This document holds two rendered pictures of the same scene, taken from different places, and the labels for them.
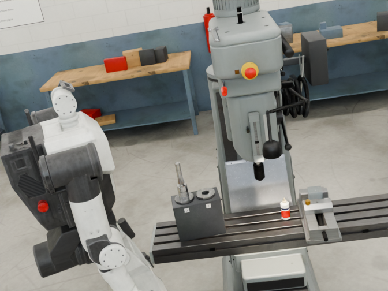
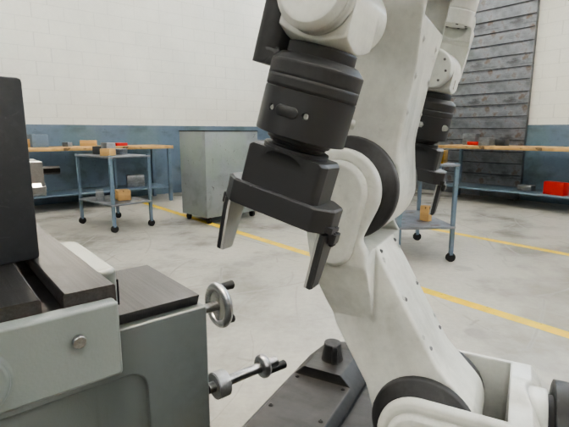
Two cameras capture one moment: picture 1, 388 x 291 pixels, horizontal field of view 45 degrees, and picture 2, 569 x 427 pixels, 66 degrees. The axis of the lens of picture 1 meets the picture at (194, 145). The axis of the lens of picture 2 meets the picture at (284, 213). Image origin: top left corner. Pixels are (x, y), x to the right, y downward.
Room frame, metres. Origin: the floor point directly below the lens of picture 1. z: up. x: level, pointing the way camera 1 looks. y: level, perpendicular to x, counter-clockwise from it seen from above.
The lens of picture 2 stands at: (1.93, 0.65, 1.08)
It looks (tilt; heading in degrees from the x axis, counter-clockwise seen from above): 10 degrees down; 225
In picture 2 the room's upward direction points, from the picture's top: straight up
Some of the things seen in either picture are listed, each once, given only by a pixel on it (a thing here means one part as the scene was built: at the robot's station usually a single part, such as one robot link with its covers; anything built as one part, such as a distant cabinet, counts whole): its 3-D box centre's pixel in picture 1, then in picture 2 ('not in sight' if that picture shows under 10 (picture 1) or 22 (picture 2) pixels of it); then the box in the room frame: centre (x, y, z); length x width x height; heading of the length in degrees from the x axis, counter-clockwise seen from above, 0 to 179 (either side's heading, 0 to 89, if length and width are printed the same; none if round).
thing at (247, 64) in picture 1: (249, 70); not in sight; (1.60, -0.24, 1.76); 0.06 x 0.02 x 0.06; 84
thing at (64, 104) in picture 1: (64, 104); not in sight; (1.35, 0.36, 1.84); 0.10 x 0.07 x 0.09; 17
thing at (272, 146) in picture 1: (271, 148); not in sight; (1.62, -0.30, 1.43); 0.07 x 0.07 x 0.06
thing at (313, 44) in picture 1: (315, 57); not in sight; (2.09, -0.63, 1.62); 0.20 x 0.09 x 0.21; 174
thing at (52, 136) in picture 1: (62, 168); not in sight; (1.33, 0.42, 1.63); 0.34 x 0.30 x 0.36; 17
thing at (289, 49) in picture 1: (279, 40); not in sight; (1.85, -0.42, 1.79); 0.45 x 0.04 x 0.04; 174
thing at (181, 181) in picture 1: (179, 174); not in sight; (1.85, 0.09, 1.27); 0.03 x 0.03 x 0.11
